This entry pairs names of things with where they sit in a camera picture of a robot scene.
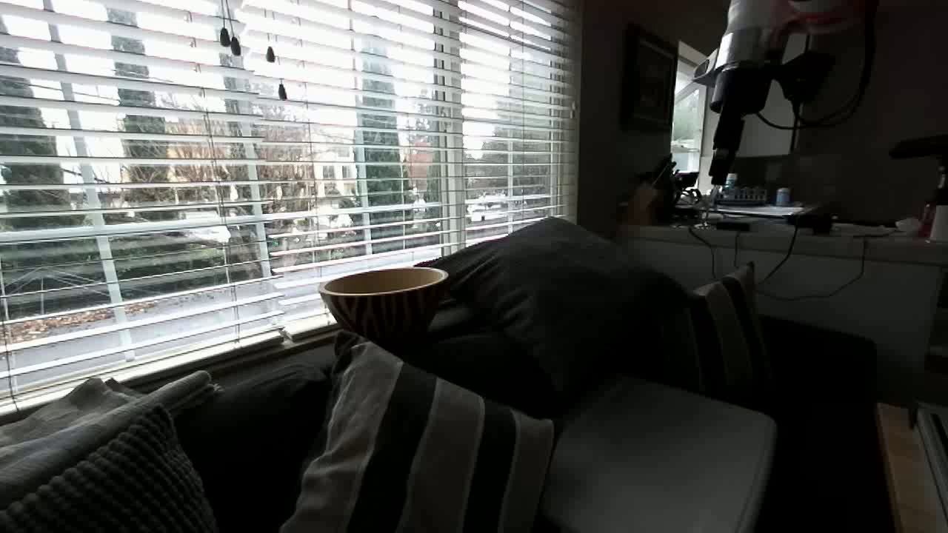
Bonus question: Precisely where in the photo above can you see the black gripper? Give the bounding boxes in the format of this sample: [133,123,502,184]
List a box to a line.
[708,64,770,187]

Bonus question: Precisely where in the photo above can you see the wooden zebra-striped bowl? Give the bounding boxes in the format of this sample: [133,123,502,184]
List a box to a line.
[321,265,447,342]

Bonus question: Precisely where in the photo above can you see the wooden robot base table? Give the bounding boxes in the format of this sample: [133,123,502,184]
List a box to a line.
[878,401,948,533]

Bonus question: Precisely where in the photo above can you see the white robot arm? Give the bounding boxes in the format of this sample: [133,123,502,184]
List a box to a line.
[694,0,879,187]

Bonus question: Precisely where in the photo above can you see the dark sofa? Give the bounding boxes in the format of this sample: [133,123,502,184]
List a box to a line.
[179,316,891,533]

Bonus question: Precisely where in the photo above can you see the white side cabinet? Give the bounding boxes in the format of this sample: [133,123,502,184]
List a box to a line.
[616,224,948,401]

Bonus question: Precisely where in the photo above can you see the small striped pillow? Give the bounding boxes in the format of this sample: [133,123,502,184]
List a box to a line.
[691,262,773,406]

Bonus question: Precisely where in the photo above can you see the dark grey plain pillow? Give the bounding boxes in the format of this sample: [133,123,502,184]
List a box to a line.
[420,219,684,413]

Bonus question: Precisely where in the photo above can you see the large striped pillow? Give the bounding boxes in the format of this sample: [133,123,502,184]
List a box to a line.
[280,339,554,533]

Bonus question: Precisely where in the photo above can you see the white window blinds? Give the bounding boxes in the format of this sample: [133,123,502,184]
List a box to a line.
[0,0,582,410]

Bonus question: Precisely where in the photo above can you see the grey knitted pillow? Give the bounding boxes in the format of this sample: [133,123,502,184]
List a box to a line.
[0,372,217,533]

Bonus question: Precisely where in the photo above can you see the dark wall picture frame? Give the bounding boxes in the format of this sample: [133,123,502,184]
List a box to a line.
[620,22,678,132]

